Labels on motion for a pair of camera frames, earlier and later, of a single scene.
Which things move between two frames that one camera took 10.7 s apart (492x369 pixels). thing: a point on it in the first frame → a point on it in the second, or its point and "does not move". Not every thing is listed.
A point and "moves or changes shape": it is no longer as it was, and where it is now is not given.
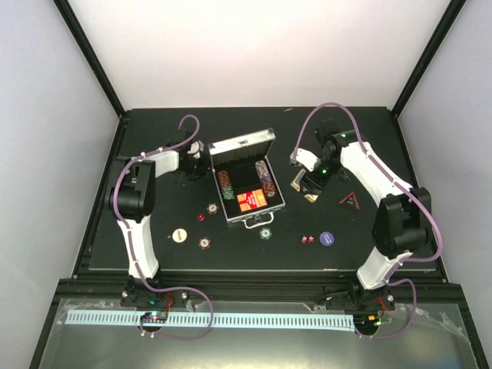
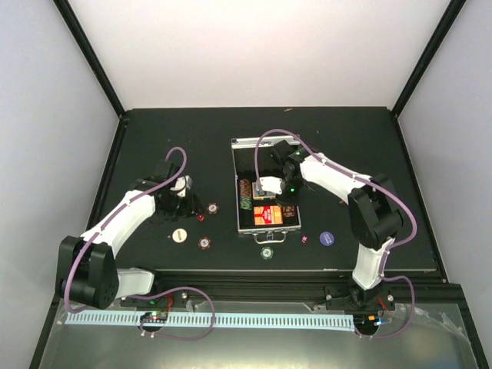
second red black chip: [212, 208] does not move
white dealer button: [179, 235] does not move
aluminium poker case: [247, 187] moves or changes shape
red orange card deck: [251, 200] → [265, 215]
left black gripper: [207, 168] → [192, 208]
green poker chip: [265, 233] → [267, 253]
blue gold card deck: [296, 182] → [263, 194]
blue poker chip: [327, 238] does not move
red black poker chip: [204, 243] does not move
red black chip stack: [223, 176] → [245, 188]
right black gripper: [310, 182] → [284, 201]
